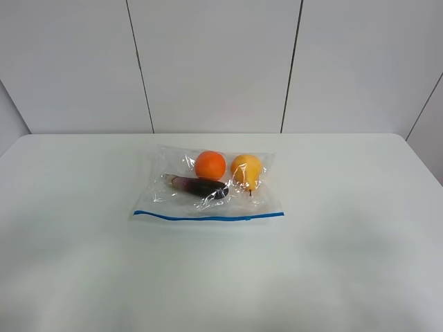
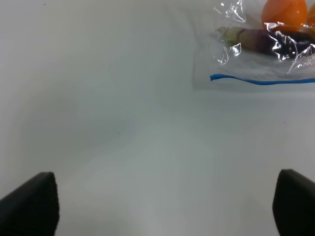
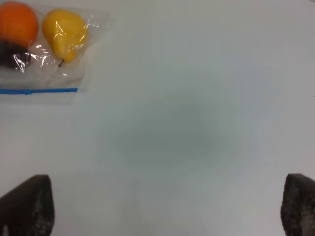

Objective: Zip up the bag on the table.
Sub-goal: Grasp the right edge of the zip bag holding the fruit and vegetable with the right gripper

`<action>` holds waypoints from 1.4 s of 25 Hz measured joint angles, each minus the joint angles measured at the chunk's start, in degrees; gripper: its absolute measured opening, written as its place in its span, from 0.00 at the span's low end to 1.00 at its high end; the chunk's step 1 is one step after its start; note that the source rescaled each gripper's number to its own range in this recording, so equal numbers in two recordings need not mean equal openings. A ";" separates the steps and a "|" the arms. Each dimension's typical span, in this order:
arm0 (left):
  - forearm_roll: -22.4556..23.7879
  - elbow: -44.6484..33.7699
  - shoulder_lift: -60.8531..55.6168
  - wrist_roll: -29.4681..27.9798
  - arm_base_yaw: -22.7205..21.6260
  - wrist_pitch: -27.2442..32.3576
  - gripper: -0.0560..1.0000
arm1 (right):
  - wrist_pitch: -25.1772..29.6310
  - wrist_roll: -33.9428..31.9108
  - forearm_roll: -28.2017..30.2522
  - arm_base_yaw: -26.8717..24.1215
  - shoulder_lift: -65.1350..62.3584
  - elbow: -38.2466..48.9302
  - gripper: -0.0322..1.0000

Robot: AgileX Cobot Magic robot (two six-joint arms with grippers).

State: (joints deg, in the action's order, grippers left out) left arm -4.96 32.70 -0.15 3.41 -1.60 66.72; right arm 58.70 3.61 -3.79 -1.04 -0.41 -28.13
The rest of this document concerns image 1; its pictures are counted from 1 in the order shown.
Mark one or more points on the clear zip bag blue seal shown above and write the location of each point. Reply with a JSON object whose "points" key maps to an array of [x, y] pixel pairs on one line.
{"points": [[161, 201]]}

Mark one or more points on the orange fruit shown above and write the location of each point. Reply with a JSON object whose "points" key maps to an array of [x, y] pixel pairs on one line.
{"points": [[210, 165]]}

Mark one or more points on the yellow pear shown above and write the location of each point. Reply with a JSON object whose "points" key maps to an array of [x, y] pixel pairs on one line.
{"points": [[246, 170]]}

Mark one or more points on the purple eggplant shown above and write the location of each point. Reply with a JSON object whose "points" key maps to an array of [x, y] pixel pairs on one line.
{"points": [[203, 188]]}

